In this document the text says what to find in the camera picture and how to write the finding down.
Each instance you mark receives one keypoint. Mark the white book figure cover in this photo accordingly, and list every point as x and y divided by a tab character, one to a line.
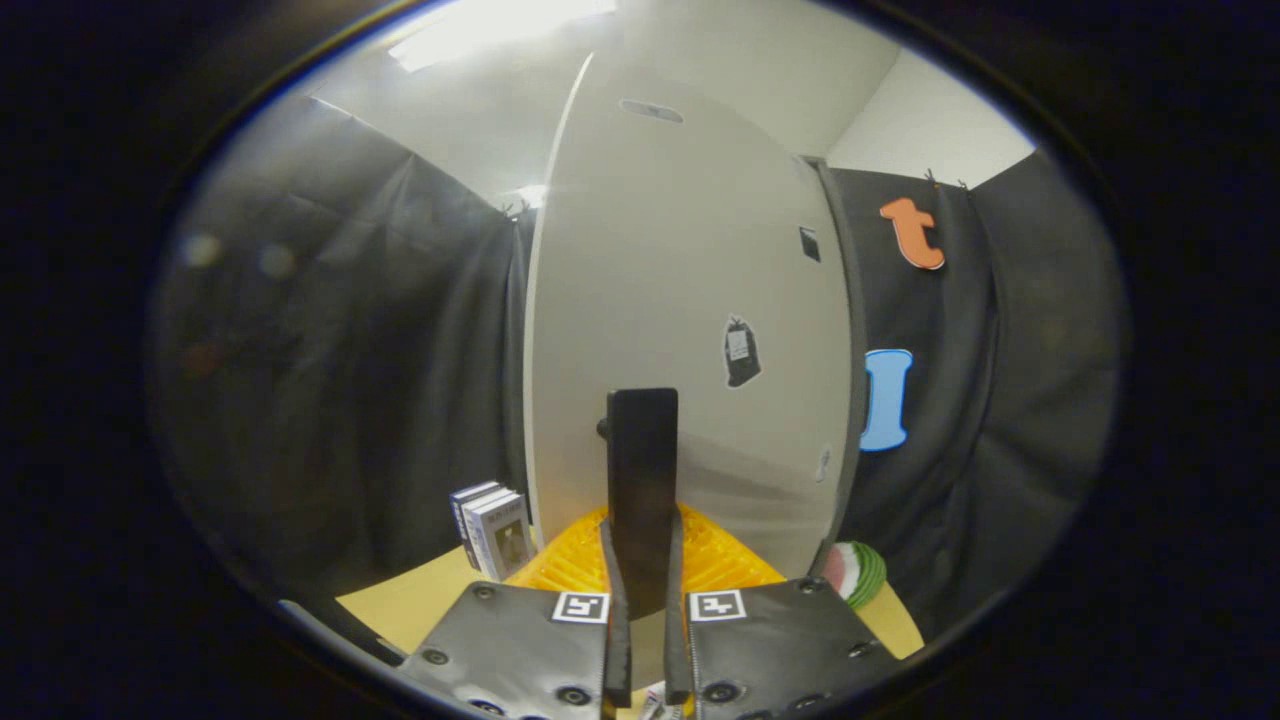
505	535

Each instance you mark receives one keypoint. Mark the black backdrop cloth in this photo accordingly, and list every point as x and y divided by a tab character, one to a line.
1020	400

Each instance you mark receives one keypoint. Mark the blue white book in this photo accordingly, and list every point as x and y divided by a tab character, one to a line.
462	515

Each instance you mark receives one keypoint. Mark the watermelon slice toy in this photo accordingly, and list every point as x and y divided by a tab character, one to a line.
860	575

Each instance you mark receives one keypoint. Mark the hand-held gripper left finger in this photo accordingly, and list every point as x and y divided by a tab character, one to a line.
618	650

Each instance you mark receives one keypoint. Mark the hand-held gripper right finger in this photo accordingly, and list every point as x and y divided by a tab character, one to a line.
677	650

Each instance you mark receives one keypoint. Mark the grey shoe cabinet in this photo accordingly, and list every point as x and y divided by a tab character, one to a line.
850	300

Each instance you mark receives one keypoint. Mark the white shoe cabinet door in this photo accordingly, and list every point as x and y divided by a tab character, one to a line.
640	250

